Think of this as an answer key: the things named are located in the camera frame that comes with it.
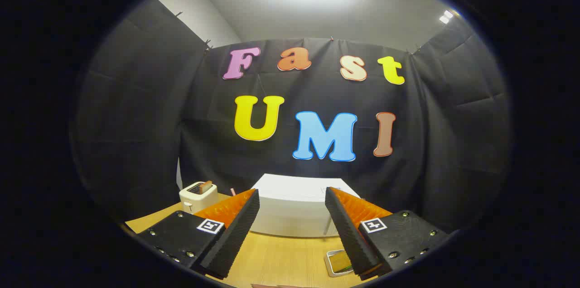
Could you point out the toast slice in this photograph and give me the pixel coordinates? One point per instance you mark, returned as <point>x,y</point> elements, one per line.
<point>206,186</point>

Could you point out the white toaster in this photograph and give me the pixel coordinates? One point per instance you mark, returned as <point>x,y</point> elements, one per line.
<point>192,199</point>

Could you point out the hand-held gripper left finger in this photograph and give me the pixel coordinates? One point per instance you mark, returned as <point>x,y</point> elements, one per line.
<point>235,238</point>

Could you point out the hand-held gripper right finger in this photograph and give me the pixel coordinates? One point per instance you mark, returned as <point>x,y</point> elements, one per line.
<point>349,233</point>

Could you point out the white microwave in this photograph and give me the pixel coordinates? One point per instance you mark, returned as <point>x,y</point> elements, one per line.
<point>290,206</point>

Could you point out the black backdrop cloth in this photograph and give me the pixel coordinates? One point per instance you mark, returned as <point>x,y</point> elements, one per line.
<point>204,120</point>

